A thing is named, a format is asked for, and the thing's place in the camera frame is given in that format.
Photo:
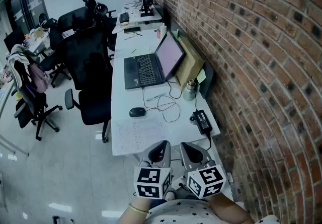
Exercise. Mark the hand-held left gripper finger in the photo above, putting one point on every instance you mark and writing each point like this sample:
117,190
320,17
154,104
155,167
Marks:
147,158
168,155

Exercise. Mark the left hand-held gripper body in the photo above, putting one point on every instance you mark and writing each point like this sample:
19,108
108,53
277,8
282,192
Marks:
148,176

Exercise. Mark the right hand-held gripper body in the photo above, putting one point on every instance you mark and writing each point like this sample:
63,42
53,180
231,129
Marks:
206,180

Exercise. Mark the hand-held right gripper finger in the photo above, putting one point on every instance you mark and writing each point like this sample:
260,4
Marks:
201,157
185,160

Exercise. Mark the person's right forearm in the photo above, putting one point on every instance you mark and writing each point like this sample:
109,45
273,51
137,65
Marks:
229,211

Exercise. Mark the person's left forearm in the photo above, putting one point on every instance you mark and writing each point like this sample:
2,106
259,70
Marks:
133,218

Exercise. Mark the black laptop power adapter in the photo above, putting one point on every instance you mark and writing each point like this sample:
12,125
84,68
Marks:
202,121

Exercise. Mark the printed paper sheet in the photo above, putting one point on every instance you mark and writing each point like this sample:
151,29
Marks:
139,135

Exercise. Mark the white sneaker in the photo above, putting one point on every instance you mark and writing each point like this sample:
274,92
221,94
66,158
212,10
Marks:
170,195

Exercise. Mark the white star-print shirt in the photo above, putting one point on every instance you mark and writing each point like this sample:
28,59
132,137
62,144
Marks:
181,213

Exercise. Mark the black computer mouse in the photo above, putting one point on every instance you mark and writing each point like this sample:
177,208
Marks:
137,112

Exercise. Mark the grey pen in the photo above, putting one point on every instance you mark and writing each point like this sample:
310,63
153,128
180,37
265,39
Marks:
156,96

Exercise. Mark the steel thermos bottle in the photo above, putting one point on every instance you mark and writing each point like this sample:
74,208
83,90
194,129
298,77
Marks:
189,92

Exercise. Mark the black desk divider panel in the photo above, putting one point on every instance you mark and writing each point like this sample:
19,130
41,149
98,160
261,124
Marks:
208,79

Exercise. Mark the green sticky note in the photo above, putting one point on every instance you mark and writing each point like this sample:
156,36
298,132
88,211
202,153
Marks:
202,75

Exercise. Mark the black laptop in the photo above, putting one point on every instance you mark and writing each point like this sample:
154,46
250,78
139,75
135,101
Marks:
143,70

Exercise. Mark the brown cardboard box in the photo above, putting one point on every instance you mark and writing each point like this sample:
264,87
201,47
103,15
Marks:
191,62

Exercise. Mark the large black office chair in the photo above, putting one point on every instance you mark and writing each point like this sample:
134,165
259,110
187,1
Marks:
88,72

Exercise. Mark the red can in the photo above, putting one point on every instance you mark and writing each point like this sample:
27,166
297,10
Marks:
158,34

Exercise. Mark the white plastic bottle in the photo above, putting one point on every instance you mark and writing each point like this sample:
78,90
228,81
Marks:
163,31

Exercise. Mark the black notebook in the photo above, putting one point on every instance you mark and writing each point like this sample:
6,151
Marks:
132,30

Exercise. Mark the office chair draped with clothes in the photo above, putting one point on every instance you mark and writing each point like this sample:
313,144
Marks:
27,107

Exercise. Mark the pink bag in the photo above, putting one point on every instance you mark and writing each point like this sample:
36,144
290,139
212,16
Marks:
39,78

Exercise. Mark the black keyboard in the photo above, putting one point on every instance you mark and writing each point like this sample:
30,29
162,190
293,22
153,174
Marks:
124,17

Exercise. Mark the black office chair with headrest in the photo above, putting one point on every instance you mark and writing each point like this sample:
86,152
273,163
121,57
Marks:
103,14

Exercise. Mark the black mesh office chair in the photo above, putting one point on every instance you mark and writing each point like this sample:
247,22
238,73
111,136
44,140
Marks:
73,19

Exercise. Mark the white cloth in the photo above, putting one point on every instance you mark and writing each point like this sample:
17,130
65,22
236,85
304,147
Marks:
18,53

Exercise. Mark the black monitor near door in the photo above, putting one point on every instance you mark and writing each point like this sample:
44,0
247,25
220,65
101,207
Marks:
13,39

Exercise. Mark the glass double door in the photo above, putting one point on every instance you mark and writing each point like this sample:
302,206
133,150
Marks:
27,4

